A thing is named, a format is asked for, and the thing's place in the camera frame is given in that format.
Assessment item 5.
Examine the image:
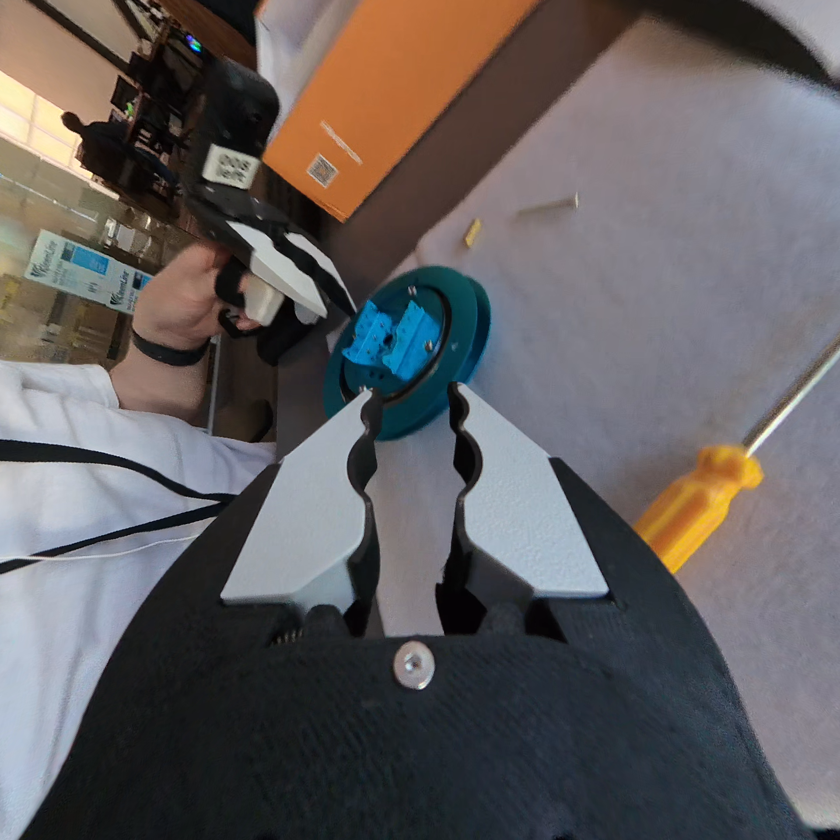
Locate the black wristband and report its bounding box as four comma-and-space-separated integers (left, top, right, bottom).
129, 325, 212, 367

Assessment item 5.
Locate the black lanyard strap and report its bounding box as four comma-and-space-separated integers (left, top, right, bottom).
0, 437, 238, 576

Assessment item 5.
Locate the long silver machine screw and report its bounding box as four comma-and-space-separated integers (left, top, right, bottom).
514, 192, 581, 218

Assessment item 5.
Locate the person's left hand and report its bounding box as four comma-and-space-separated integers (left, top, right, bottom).
131, 243, 263, 352

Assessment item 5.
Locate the yellow handled screwdriver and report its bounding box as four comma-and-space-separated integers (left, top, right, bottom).
633, 333, 840, 574

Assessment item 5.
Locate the orange cardboard box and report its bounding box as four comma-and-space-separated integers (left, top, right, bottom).
262, 0, 543, 223

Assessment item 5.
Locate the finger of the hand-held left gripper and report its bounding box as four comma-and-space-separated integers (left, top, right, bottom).
284, 231, 360, 315
225, 220, 330, 319

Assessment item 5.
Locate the white foam sheet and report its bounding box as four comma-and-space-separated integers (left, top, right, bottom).
367, 16, 840, 815

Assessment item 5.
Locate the person's left forearm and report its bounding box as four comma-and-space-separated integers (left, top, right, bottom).
108, 348, 217, 429

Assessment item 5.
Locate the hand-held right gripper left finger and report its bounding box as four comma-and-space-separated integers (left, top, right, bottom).
218, 391, 384, 636

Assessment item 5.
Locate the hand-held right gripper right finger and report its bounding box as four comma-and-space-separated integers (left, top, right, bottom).
447, 381, 611, 632

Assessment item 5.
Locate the stack of cardboard boxes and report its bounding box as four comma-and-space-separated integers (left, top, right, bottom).
0, 226, 158, 362

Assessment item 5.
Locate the blue round metal turntable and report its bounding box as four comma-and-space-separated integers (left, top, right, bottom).
322, 264, 492, 442

